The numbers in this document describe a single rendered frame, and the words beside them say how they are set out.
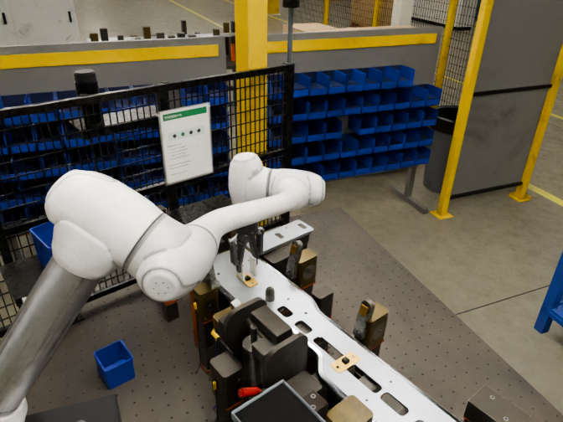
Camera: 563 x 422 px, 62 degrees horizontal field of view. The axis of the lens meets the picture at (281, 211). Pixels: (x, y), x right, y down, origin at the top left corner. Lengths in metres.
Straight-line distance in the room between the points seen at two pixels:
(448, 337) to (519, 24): 2.71
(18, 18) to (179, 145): 5.82
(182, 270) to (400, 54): 3.14
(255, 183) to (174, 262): 0.58
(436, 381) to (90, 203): 1.32
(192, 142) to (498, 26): 2.64
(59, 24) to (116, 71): 4.53
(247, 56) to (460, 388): 1.50
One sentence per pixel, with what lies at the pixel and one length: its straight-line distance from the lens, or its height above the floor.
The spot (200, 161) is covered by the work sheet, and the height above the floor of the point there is 1.21.
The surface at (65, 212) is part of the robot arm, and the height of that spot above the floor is 1.58.
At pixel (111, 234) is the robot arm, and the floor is 1.55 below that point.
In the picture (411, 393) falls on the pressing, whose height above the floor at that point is 1.00.
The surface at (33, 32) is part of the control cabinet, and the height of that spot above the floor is 0.92.
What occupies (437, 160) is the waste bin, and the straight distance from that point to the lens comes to 4.54.
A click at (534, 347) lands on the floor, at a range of 3.19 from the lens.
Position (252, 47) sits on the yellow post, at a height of 1.63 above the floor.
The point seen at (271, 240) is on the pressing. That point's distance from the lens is 1.83.
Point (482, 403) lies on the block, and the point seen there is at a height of 1.03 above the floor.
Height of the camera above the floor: 2.00
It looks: 29 degrees down
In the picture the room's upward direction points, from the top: 1 degrees clockwise
